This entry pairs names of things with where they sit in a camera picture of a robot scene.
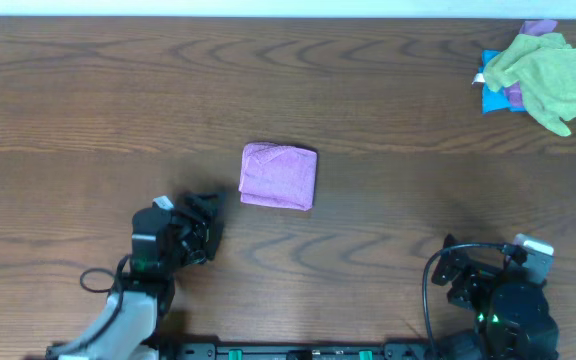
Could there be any purple cloth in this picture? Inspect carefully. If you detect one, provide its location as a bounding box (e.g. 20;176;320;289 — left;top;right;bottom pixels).
239;142;318;211
504;19;558;112

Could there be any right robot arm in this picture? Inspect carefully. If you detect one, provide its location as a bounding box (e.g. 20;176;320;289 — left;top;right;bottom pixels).
422;234;559;360

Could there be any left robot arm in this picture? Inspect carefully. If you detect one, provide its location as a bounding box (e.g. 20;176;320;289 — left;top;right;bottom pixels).
45;193;224;359

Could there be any blue cloth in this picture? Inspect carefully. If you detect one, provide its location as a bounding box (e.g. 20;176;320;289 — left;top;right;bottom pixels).
479;50;525;114

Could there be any green cloth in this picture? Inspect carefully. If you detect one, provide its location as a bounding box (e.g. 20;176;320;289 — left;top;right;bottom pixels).
483;33;576;137

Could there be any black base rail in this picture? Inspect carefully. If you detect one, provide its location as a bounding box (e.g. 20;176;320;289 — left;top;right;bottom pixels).
159;342;434;360

